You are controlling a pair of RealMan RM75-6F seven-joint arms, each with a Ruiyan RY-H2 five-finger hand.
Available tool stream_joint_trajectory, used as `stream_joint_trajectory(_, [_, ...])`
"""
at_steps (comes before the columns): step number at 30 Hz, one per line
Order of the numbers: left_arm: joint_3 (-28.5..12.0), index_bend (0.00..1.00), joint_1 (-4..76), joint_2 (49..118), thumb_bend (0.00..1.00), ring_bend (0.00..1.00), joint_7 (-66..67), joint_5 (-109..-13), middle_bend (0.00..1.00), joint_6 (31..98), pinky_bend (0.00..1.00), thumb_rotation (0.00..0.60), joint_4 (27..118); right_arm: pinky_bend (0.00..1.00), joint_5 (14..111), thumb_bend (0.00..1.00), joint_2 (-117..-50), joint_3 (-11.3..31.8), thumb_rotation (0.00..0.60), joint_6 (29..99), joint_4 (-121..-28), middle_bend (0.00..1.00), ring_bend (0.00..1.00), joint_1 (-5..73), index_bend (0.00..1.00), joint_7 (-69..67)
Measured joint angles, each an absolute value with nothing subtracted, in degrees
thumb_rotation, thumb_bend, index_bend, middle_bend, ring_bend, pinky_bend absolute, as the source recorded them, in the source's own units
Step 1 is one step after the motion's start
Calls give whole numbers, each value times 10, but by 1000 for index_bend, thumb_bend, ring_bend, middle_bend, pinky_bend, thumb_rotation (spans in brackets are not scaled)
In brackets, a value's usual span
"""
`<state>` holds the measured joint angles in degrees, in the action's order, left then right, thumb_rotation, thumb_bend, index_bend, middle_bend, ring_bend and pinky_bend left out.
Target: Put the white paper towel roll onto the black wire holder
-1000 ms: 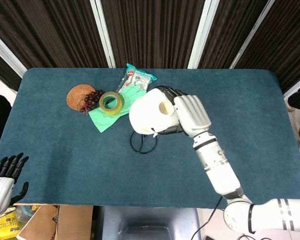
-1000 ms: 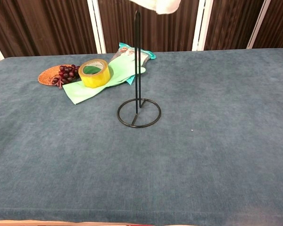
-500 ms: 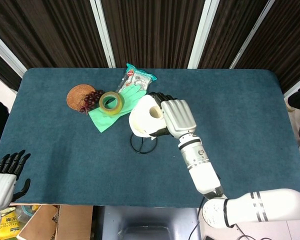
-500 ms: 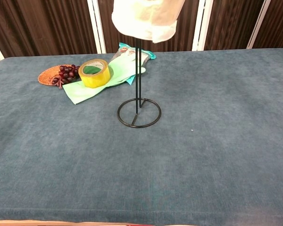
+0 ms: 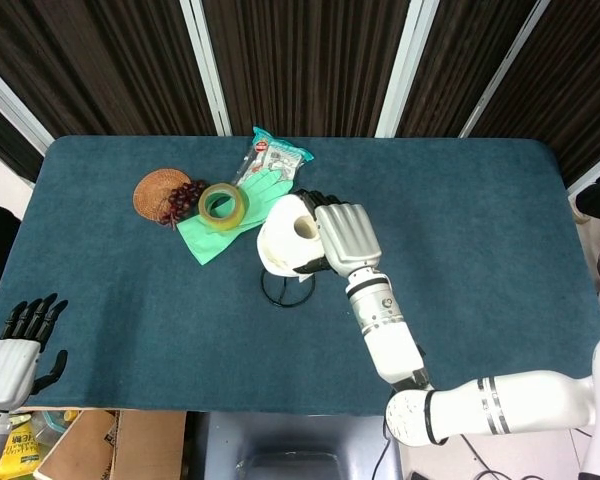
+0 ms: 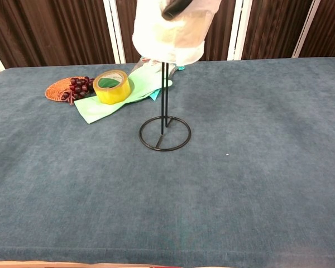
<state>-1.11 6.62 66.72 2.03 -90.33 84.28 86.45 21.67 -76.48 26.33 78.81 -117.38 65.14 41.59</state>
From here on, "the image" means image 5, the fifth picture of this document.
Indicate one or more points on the clear packing tape roll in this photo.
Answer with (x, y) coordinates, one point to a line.
(223, 206)

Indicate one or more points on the white toilet paper roll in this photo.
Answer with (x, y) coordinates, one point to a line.
(287, 242)

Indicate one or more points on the black metal paper holder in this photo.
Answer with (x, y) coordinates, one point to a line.
(285, 290)

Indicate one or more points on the yellow plastic bag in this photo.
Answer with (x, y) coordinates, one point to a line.
(20, 450)

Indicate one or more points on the brown cardboard box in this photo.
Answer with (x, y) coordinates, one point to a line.
(110, 445)

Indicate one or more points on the teal plastic snack package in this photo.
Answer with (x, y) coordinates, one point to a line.
(272, 157)

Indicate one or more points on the dark red grape bunch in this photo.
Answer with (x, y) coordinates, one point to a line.
(182, 199)

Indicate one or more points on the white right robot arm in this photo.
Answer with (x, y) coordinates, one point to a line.
(430, 380)

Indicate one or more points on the green rubber glove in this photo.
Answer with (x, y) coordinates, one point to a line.
(225, 230)

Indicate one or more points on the blue table cloth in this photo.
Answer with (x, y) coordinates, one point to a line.
(180, 325)

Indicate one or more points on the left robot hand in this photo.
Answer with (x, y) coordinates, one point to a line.
(15, 367)

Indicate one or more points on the clear plastic container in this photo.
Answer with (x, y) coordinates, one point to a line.
(55, 425)

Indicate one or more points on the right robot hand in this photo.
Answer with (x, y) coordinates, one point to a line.
(342, 235)

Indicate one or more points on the woven rattan coaster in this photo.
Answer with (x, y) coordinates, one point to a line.
(155, 192)

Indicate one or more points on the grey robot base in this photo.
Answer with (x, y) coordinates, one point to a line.
(300, 447)

